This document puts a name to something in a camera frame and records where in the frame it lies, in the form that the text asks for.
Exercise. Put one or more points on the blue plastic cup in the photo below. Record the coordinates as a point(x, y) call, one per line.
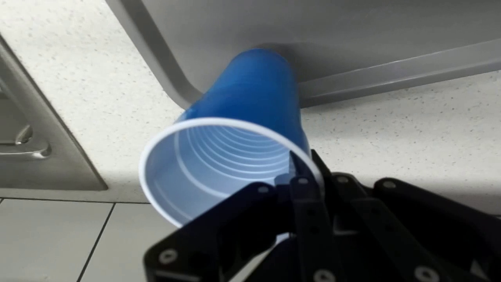
point(245, 129)

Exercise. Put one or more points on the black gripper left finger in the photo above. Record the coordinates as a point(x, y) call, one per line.
point(285, 226)

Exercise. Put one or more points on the stainless steel double sink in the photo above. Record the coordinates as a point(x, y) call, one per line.
point(36, 148)

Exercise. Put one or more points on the grey plastic tray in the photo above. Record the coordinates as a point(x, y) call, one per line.
point(338, 49)

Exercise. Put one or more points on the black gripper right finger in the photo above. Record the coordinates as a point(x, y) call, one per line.
point(417, 234)

